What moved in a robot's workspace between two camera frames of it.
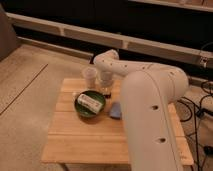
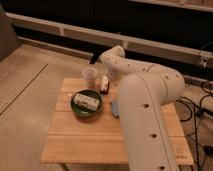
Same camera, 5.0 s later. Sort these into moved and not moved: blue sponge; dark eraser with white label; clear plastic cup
Moved: dark eraser with white label
Not moved: blue sponge; clear plastic cup
